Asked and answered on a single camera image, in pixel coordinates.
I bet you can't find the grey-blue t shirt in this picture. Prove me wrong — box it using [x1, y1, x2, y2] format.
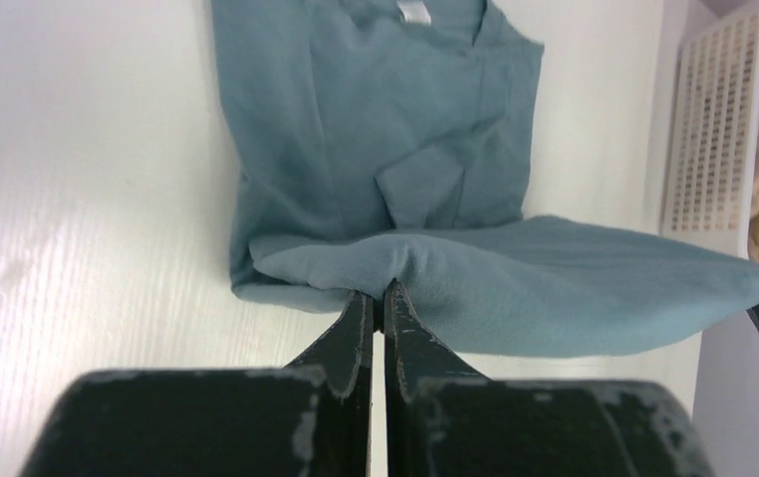
[212, 1, 759, 358]

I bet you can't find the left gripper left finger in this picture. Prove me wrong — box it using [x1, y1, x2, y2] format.
[286, 291, 375, 476]

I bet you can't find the white plastic laundry basket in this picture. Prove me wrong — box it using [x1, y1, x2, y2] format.
[661, 1, 759, 258]

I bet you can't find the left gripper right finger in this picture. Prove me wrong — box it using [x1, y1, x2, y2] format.
[382, 279, 489, 476]

